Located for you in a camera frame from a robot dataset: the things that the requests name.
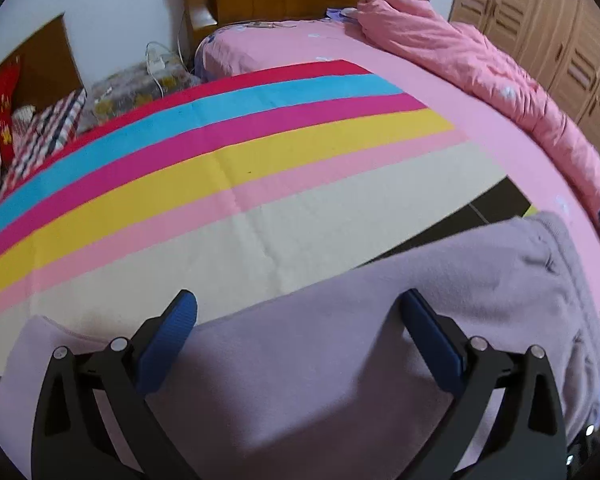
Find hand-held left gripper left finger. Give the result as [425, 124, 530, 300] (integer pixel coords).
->
[30, 289, 201, 480]

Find lilac pants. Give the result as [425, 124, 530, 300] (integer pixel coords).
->
[2, 210, 600, 480]

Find light wooden wardrobe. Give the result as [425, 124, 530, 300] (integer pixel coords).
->
[450, 0, 600, 156]

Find pink quilt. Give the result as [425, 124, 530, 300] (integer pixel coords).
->
[355, 0, 600, 241]

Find red pillow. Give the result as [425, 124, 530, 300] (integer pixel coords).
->
[0, 57, 23, 166]

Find red plaid bed sheet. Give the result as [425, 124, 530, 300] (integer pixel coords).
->
[0, 87, 88, 196]

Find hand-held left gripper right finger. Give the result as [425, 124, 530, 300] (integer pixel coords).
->
[399, 288, 568, 480]

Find nightstand with patterned cloth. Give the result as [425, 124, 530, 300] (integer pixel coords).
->
[77, 57, 201, 133]

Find pink bed sheet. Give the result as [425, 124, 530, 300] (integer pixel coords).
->
[194, 19, 600, 321]

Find plain brown headboard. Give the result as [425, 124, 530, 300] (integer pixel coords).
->
[0, 14, 83, 111]

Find small lilac cloth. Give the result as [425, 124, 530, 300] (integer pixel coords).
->
[326, 6, 361, 23]

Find colourful striped blanket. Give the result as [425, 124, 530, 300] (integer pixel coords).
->
[0, 59, 511, 378]

